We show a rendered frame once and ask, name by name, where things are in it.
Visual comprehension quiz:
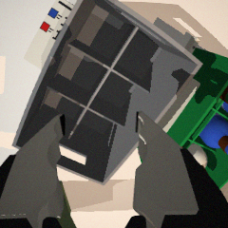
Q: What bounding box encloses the white paper pick list strip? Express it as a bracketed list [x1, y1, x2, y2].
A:
[24, 0, 74, 69]

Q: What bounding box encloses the green divided crate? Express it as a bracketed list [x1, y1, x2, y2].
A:
[157, 47, 228, 189]

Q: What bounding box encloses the blue bottle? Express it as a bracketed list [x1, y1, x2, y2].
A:
[221, 102, 228, 112]
[199, 113, 228, 155]

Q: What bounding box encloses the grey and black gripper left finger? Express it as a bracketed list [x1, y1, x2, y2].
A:
[0, 114, 66, 228]

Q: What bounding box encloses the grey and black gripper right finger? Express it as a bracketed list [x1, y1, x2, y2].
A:
[133, 111, 228, 228]

